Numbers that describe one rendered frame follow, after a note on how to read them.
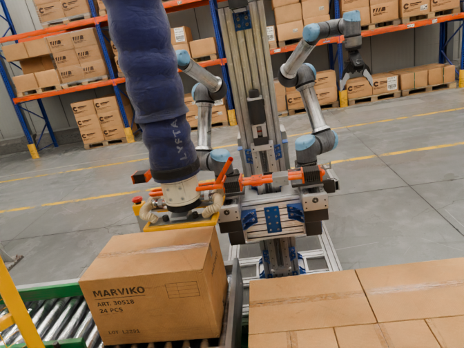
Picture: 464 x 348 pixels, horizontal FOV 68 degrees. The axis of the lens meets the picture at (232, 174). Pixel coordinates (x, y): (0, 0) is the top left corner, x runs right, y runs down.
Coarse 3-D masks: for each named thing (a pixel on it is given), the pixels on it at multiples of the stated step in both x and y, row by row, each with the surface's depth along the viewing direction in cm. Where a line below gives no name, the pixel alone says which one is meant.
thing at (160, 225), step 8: (192, 216) 154; (200, 216) 154; (216, 216) 153; (152, 224) 156; (160, 224) 154; (168, 224) 154; (176, 224) 152; (184, 224) 151; (192, 224) 150; (200, 224) 150; (208, 224) 149; (144, 232) 155
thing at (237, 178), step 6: (234, 174) 159; (240, 174) 157; (222, 180) 154; (228, 180) 156; (234, 180) 154; (240, 180) 152; (228, 186) 153; (234, 186) 152; (240, 186) 152; (228, 192) 153
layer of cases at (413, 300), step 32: (256, 288) 193; (288, 288) 188; (320, 288) 184; (352, 288) 180; (384, 288) 175; (416, 288) 171; (448, 288) 168; (256, 320) 171; (288, 320) 167; (320, 320) 163; (352, 320) 160; (384, 320) 157; (416, 320) 153; (448, 320) 150
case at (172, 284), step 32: (128, 256) 171; (160, 256) 166; (192, 256) 161; (96, 288) 160; (128, 288) 158; (160, 288) 156; (192, 288) 155; (224, 288) 189; (96, 320) 167; (128, 320) 165; (160, 320) 163; (192, 320) 162
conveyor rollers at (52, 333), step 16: (0, 304) 223; (32, 304) 216; (48, 304) 215; (64, 304) 215; (80, 304) 207; (32, 320) 202; (48, 320) 200; (64, 320) 199; (224, 320) 174; (0, 336) 197; (48, 336) 187; (64, 336) 185; (80, 336) 184; (96, 336) 182; (224, 336) 164
